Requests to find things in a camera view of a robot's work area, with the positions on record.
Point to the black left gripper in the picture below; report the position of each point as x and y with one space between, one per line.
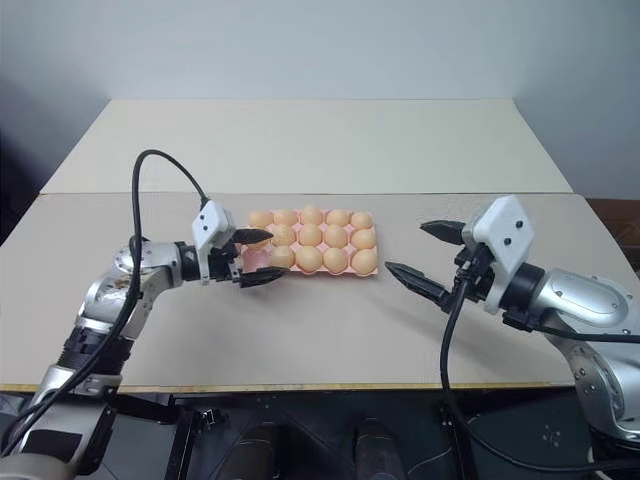
222 265

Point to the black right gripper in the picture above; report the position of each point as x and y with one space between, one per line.
480 287

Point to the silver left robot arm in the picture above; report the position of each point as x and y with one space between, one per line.
155 260

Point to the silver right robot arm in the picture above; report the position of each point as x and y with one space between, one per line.
590 295

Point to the pink egg tray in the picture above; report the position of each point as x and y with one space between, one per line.
256 259

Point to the beige egg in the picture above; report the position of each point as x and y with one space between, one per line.
364 260
311 215
361 220
260 218
309 234
283 235
285 217
335 260
334 236
363 239
337 217
282 257
309 259

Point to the dark rounded shape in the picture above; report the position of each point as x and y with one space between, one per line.
375 450
267 455

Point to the black plate with white dots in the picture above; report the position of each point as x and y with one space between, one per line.
550 436

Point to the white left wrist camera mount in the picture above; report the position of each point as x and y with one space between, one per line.
212 222

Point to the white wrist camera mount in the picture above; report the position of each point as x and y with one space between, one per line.
212 222
502 227

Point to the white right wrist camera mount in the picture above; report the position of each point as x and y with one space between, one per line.
502 227

